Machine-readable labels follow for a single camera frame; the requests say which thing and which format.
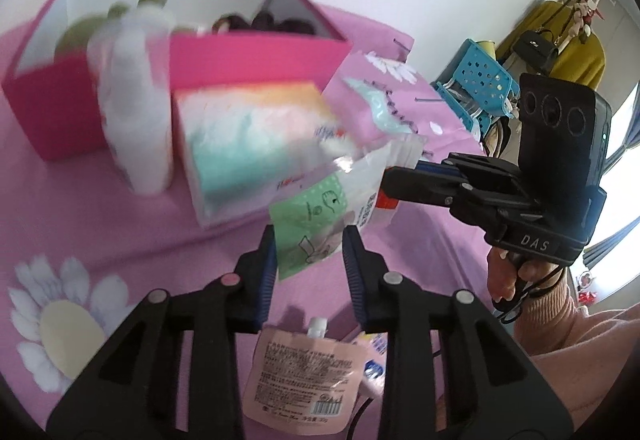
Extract olive green cloth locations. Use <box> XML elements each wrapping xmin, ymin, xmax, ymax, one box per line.
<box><xmin>55</xmin><ymin>0</ymin><xmax>171</xmax><ymax>56</ymax></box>

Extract pink spout pouch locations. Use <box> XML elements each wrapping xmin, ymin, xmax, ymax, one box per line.
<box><xmin>242</xmin><ymin>317</ymin><xmax>371</xmax><ymax>436</ymax></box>

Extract blue perforated plastic basket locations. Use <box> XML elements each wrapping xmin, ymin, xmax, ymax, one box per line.
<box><xmin>435</xmin><ymin>38</ymin><xmax>523</xmax><ymax>141</ymax></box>

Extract black cloth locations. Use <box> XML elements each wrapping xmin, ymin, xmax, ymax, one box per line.
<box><xmin>212</xmin><ymin>12</ymin><xmax>321</xmax><ymax>36</ymax></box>

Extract yellow cup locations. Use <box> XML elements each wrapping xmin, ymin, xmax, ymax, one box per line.
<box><xmin>472</xmin><ymin>40</ymin><xmax>497</xmax><ymax>66</ymax></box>

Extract black handbag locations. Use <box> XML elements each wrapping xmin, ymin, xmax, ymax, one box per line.
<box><xmin>512</xmin><ymin>30</ymin><xmax>560</xmax><ymax>70</ymax></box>

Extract pink daisy print bedsheet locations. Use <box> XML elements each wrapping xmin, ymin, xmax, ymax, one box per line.
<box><xmin>0</xmin><ymin>2</ymin><xmax>501</xmax><ymax>440</ymax></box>

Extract pink pack mint label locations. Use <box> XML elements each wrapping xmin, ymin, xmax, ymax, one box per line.
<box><xmin>322</xmin><ymin>50</ymin><xmax>433</xmax><ymax>158</ymax></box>

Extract small white blue packet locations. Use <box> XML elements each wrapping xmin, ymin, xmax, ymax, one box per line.
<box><xmin>357</xmin><ymin>335</ymin><xmax>391</xmax><ymax>401</ymax></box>

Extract pastel colourful tissue pack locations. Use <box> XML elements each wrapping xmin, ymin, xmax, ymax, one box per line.
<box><xmin>172</xmin><ymin>80</ymin><xmax>351</xmax><ymax>228</ymax></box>

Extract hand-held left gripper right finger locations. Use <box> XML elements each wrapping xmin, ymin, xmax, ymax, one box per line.
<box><xmin>341</xmin><ymin>224</ymin><xmax>576</xmax><ymax>440</ymax></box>

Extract clear bag with pump bottle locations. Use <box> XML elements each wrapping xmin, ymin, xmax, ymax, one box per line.
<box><xmin>87</xmin><ymin>7</ymin><xmax>176</xmax><ymax>195</ymax></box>

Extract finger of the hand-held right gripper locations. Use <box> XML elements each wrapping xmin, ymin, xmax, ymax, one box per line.
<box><xmin>417</xmin><ymin>152</ymin><xmax>523</xmax><ymax>181</ymax></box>
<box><xmin>380</xmin><ymin>165</ymin><xmax>541</xmax><ymax>223</ymax></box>

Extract hanging plush doll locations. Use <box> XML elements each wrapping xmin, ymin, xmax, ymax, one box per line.
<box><xmin>570</xmin><ymin>0</ymin><xmax>601</xmax><ymax>40</ymax></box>

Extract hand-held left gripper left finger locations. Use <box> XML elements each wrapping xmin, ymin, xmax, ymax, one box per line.
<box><xmin>45</xmin><ymin>222</ymin><xmax>278</xmax><ymax>440</ymax></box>

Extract person's right hand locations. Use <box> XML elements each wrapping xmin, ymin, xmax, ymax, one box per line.
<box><xmin>487</xmin><ymin>247</ymin><xmax>568</xmax><ymax>315</ymax></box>

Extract pink cardboard box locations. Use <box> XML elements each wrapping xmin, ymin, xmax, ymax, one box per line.
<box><xmin>1</xmin><ymin>0</ymin><xmax>353</xmax><ymax>163</ymax></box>

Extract green white packet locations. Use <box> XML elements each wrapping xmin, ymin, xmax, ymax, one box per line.
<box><xmin>269</xmin><ymin>140</ymin><xmax>428</xmax><ymax>281</ymax></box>

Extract yellow coat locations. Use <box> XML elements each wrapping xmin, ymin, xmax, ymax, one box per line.
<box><xmin>495</xmin><ymin>0</ymin><xmax>606</xmax><ymax>90</ymax></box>

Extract person's right forearm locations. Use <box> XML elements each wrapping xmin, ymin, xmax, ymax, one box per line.
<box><xmin>512</xmin><ymin>270</ymin><xmax>640</xmax><ymax>440</ymax></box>

